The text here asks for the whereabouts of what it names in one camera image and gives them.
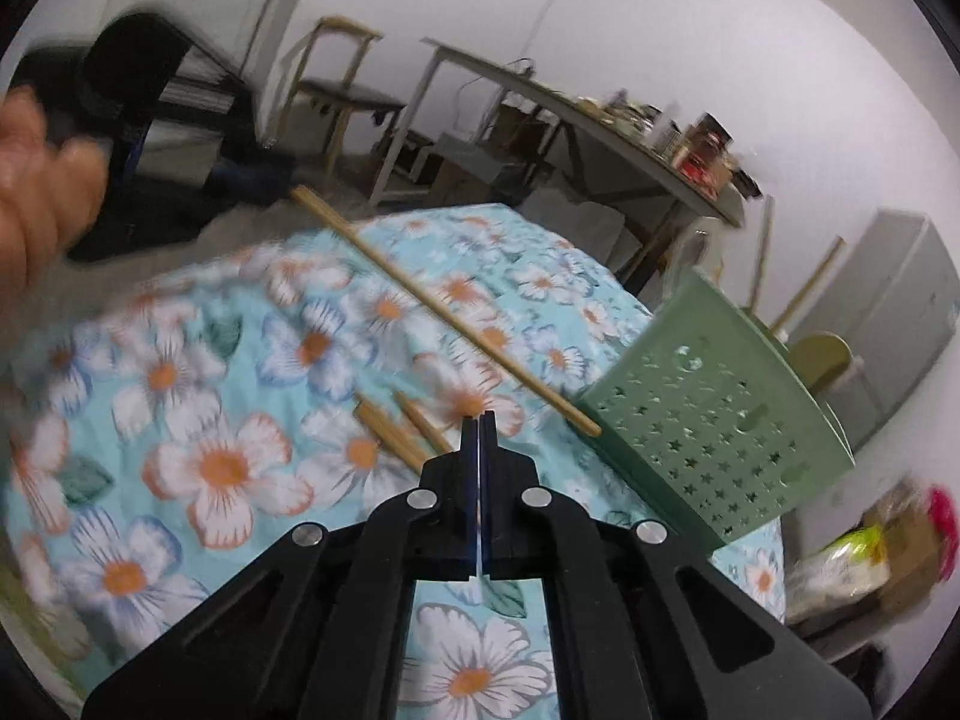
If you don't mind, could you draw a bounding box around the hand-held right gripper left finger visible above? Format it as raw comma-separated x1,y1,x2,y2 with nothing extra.
81,416,481,720

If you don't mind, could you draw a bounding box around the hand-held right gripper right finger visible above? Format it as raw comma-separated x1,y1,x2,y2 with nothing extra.
480,411,875,720

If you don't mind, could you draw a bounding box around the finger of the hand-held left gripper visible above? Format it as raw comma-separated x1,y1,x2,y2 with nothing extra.
206,154,295,207

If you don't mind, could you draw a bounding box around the green plastic utensil holder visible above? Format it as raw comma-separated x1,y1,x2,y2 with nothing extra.
577,266,856,550

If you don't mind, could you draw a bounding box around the person's left hand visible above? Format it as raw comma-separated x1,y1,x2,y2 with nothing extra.
0,86,110,331

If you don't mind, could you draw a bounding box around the wooden chair with dark seat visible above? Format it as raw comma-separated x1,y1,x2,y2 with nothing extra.
279,15,410,175

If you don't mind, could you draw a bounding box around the cardboard box with plastic cover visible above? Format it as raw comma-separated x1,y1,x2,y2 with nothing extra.
431,131,530,192

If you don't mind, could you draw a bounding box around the floral blue blanket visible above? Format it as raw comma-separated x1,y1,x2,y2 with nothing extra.
0,202,788,720

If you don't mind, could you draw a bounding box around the white desk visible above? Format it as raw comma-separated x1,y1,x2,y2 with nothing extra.
371,36,751,297

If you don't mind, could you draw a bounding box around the rice bag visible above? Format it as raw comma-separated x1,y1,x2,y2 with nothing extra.
784,525,901,620

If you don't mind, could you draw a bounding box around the red bottle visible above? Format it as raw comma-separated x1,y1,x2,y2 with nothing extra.
671,112,732,181

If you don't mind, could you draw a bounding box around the pink plastic bundle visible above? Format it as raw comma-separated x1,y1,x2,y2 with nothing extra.
926,486,960,541

